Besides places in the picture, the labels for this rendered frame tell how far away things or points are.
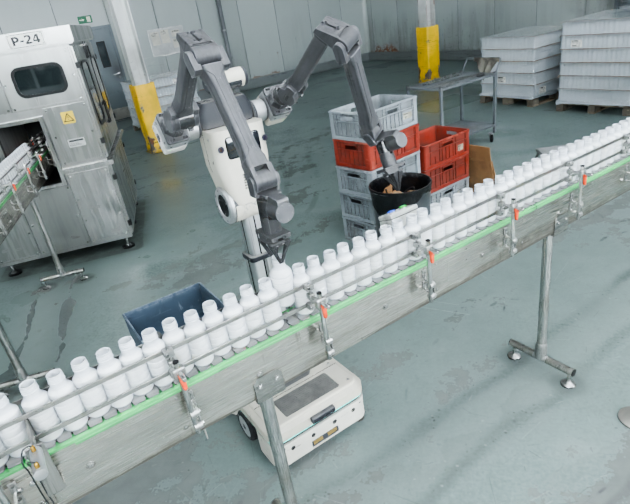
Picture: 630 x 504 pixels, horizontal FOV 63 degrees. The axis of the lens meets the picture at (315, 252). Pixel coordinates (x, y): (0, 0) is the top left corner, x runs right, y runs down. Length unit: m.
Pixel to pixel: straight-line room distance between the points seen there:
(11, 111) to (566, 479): 4.63
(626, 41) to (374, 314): 6.42
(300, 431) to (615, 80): 6.49
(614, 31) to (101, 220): 6.39
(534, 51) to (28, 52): 6.48
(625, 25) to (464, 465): 6.26
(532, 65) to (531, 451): 6.72
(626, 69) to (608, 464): 5.94
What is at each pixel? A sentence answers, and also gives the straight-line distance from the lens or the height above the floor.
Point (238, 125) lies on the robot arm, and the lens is 1.44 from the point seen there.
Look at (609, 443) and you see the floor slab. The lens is 2.67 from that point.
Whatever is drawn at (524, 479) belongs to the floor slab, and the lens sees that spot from 2.46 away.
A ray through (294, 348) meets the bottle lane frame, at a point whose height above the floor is 0.93.
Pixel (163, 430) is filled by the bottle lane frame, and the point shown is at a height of 0.89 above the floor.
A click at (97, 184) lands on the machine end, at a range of 5.07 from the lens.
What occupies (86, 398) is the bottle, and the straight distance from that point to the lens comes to 1.45.
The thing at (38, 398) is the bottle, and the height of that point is 1.13.
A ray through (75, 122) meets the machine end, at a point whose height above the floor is 1.25.
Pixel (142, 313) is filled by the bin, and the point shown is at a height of 0.92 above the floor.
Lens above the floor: 1.87
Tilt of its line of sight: 26 degrees down
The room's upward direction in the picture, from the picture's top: 9 degrees counter-clockwise
